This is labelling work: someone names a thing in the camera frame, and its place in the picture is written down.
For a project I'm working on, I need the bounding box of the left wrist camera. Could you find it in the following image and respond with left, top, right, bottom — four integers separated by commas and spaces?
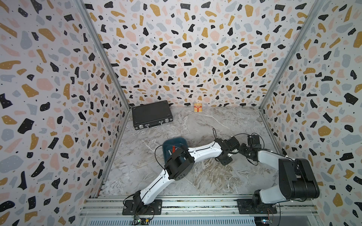
225, 137, 240, 152

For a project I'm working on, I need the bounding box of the aluminium rail frame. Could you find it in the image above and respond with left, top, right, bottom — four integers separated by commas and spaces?
79, 195, 323, 226

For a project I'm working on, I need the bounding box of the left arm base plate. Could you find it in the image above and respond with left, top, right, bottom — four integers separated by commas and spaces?
122, 199, 162, 216

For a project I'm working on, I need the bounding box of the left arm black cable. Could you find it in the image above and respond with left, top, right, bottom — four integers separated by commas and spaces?
154, 144, 184, 170

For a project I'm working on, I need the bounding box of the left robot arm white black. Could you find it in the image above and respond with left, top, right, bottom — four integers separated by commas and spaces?
133, 137, 240, 211

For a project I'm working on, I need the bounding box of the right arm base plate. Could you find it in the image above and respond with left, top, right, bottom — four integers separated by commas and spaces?
237, 199, 277, 214

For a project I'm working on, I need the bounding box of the small red yellow box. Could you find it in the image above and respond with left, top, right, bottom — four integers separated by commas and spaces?
194, 103, 202, 113

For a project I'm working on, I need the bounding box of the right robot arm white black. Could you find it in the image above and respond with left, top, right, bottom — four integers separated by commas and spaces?
238, 135, 320, 205

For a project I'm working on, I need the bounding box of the teal plastic storage box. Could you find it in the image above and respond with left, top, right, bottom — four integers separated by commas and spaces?
162, 137, 188, 163

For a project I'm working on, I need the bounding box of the black briefcase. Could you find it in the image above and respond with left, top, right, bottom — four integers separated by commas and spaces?
132, 100, 173, 130

